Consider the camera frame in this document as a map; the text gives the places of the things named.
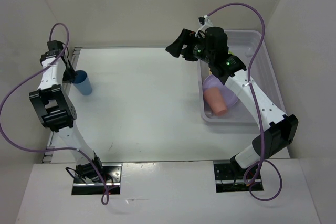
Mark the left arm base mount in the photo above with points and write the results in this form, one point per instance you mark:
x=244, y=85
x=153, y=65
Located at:
x=84, y=186

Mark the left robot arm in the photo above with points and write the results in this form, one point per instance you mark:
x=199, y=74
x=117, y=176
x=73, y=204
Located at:
x=87, y=162

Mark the clear plastic bin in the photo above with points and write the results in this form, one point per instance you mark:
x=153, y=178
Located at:
x=243, y=44

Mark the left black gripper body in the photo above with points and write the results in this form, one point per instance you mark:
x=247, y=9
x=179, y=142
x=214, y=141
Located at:
x=69, y=74

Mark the purple plate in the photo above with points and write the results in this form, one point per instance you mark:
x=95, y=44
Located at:
x=229, y=97

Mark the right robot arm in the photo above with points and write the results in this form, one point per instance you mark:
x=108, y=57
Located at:
x=277, y=128

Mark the blue cup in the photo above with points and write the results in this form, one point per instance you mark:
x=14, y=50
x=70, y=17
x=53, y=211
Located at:
x=82, y=82

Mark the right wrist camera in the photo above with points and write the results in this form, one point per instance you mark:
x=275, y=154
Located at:
x=204, y=22

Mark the red cup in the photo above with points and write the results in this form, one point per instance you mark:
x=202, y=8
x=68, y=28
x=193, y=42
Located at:
x=214, y=99

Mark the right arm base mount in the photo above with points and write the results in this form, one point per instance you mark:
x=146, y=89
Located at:
x=226, y=180

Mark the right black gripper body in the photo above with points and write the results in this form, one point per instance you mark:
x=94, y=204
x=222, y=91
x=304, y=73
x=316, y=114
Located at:
x=203, y=54

